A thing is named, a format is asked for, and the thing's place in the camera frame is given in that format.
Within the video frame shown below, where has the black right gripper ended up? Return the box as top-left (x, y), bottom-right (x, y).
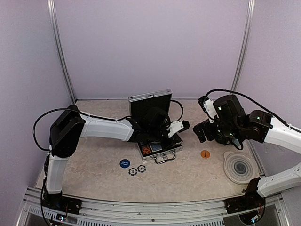
top-left (193, 118), bottom-right (243, 142)

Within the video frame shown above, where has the aluminium poker chip case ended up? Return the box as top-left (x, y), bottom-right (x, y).
top-left (128, 89), bottom-right (184, 165)

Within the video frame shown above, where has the blue playing card deck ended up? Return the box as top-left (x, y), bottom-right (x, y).
top-left (150, 143), bottom-right (163, 152)

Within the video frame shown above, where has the single black white chip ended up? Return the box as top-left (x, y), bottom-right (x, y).
top-left (137, 165), bottom-right (146, 173)

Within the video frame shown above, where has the blue round button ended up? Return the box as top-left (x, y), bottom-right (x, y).
top-left (119, 159), bottom-right (130, 169)

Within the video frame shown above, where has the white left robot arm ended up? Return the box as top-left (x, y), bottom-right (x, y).
top-left (44, 105), bottom-right (171, 210)

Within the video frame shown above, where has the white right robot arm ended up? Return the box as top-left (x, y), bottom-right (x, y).
top-left (193, 93), bottom-right (301, 209)

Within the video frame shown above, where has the orange round button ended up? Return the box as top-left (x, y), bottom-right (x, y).
top-left (200, 150), bottom-right (210, 159)

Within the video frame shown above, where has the grey striped plate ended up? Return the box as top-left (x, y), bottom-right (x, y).
top-left (223, 152), bottom-right (259, 185)

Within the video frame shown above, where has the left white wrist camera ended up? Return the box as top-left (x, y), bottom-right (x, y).
top-left (167, 120), bottom-right (190, 138)

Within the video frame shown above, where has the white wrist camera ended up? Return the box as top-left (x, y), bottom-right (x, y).
top-left (167, 120), bottom-right (190, 138)
top-left (198, 96), bottom-right (218, 123)

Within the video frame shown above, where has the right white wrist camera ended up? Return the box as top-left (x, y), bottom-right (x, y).
top-left (198, 96), bottom-right (218, 123)

